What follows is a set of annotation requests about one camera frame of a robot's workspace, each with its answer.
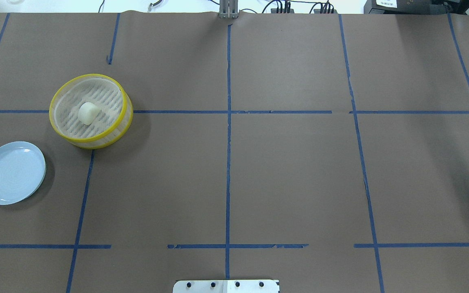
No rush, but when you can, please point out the light blue plate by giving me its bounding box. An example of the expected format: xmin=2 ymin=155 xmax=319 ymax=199
xmin=0 ymin=141 xmax=46 ymax=205

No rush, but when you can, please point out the aluminium frame post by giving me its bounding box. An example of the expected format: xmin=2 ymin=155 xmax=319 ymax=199
xmin=218 ymin=0 xmax=239 ymax=19

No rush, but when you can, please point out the yellow plastic steamer basket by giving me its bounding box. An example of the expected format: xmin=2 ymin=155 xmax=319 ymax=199
xmin=49 ymin=74 xmax=134 ymax=149

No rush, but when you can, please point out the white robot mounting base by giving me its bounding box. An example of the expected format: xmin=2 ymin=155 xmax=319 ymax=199
xmin=172 ymin=279 xmax=281 ymax=293

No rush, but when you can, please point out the white steamed bun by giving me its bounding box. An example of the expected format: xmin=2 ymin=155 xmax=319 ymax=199
xmin=77 ymin=102 xmax=101 ymax=125

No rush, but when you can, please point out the black label printer box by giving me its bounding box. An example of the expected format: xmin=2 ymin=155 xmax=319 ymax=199
xmin=363 ymin=0 xmax=432 ymax=15

